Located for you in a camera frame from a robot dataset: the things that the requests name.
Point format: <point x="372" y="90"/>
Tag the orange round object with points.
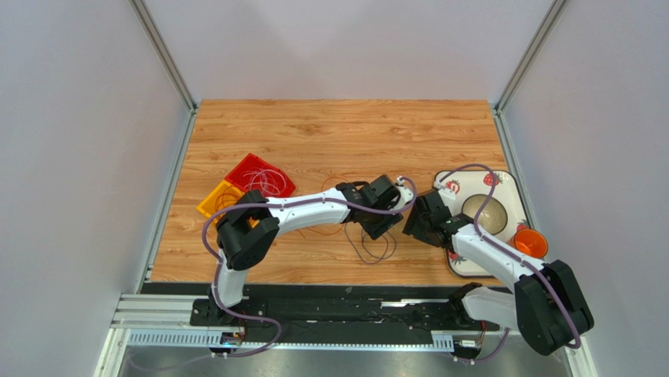
<point x="530" y="242"/>

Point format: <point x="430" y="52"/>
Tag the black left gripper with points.
<point x="376" y="230"/>

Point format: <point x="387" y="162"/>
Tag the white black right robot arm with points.
<point x="544" y="303"/>

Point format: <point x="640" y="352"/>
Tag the red plastic bin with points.
<point x="252" y="172"/>

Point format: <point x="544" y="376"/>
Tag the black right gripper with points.
<point x="418" y="225"/>

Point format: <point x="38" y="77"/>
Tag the strawberry pattern tray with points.
<point x="463" y="184"/>

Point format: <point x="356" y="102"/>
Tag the yellow plastic bin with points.
<point x="224" y="195"/>

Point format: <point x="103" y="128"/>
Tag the beige ceramic bowl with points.
<point x="493" y="218"/>

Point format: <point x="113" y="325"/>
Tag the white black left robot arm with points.
<point x="240" y="236"/>

